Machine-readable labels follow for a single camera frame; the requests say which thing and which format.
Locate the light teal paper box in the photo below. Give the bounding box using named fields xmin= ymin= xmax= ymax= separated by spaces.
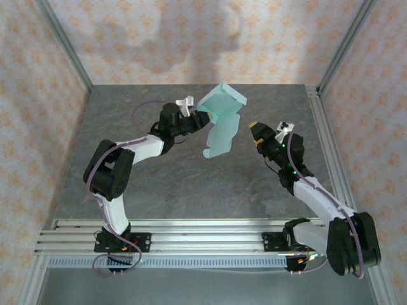
xmin=202 ymin=81 xmax=248 ymax=159

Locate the grey metal panel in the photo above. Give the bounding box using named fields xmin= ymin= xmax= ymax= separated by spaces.
xmin=36 ymin=268 xmax=381 ymax=305

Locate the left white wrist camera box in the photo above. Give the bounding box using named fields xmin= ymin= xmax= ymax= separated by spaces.
xmin=175 ymin=96 xmax=195 ymax=118

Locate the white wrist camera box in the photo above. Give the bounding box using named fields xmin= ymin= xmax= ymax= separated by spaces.
xmin=175 ymin=96 xmax=195 ymax=118
xmin=275 ymin=119 xmax=296 ymax=143

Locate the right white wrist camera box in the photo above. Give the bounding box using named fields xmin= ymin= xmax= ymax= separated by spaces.
xmin=275 ymin=119 xmax=296 ymax=143

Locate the aluminium side rail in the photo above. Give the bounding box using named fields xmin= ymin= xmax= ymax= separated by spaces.
xmin=305 ymin=85 xmax=359 ymax=220

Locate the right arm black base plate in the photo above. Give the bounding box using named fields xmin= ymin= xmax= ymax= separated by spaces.
xmin=261 ymin=231 xmax=300 ymax=254

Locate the narrow aluminium cross rail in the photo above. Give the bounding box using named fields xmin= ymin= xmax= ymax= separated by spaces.
xmin=52 ymin=218 xmax=330 ymax=230

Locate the orange connector wire bundle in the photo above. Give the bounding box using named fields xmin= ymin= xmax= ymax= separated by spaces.
xmin=117 ymin=241 xmax=142 ymax=264
xmin=297 ymin=249 xmax=328 ymax=264

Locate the black cable bracket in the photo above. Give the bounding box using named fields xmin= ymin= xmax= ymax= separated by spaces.
xmin=284 ymin=253 xmax=314 ymax=275
xmin=106 ymin=254 xmax=134 ymax=275

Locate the wide aluminium cross rail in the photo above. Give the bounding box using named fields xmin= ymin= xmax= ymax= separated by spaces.
xmin=33 ymin=230 xmax=382 ymax=256

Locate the slanted aluminium frame post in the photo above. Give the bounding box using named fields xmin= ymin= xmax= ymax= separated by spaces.
xmin=33 ymin=0 xmax=95 ymax=95
xmin=316 ymin=0 xmax=379 ymax=95

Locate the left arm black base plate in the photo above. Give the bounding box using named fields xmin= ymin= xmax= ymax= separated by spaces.
xmin=94 ymin=232 xmax=152 ymax=254

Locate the grey slotted cable duct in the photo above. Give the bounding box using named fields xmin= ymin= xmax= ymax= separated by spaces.
xmin=46 ymin=255 xmax=289 ymax=270

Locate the aluminium frame leg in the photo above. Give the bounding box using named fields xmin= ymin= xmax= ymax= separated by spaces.
xmin=365 ymin=263 xmax=392 ymax=305
xmin=17 ymin=254 xmax=48 ymax=305

